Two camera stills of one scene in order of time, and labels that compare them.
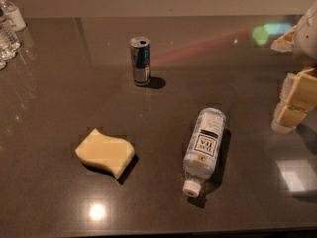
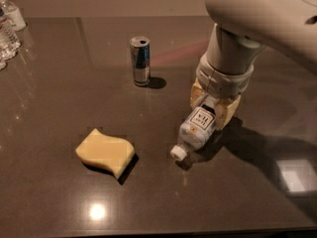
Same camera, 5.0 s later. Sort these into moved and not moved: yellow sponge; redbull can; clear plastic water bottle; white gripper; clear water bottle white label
Moved: clear plastic water bottle; white gripper
Not moved: clear water bottle white label; yellow sponge; redbull can
